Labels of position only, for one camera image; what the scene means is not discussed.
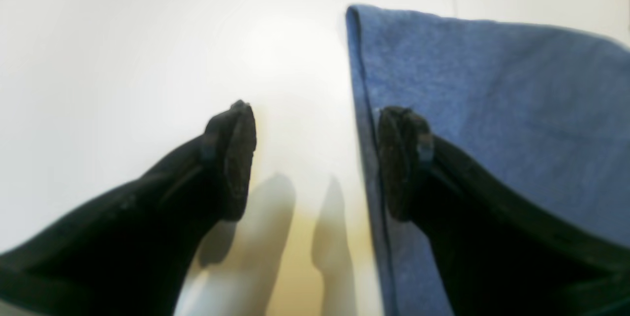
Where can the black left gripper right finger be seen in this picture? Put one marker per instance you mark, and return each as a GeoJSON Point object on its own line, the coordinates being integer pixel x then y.
{"type": "Point", "coordinates": [497, 254]}

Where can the blue grey T-shirt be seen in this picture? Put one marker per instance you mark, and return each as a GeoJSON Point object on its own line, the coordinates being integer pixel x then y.
{"type": "Point", "coordinates": [545, 110]}

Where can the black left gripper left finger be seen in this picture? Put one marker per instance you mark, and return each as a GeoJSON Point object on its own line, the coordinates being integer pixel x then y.
{"type": "Point", "coordinates": [127, 251]}

